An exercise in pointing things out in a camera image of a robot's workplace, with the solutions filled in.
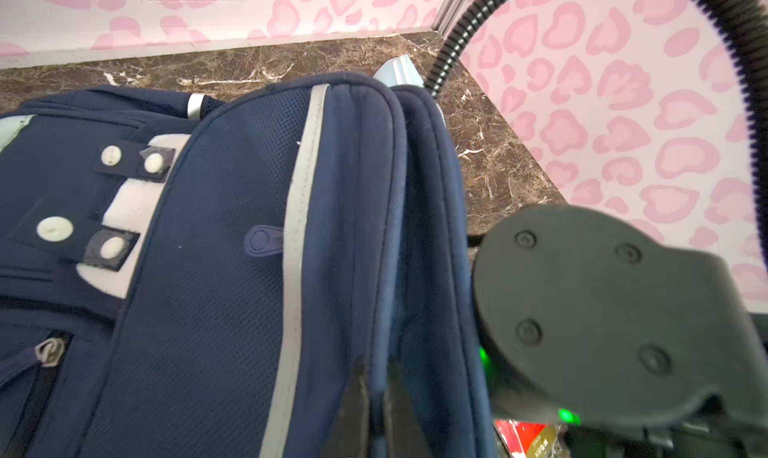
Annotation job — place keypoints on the light blue pencil case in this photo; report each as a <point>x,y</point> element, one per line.
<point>399,71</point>

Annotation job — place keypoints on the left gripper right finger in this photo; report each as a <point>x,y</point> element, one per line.
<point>404,435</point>

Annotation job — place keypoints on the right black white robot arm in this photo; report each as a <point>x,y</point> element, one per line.
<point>699,436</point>

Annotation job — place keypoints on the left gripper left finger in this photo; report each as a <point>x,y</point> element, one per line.
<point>350,431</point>

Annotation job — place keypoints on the red rectangular box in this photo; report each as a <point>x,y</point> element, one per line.
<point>524,439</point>

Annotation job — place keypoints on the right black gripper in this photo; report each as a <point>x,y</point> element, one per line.
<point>584,319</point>

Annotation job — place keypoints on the navy blue student backpack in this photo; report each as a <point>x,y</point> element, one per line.
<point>185,277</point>

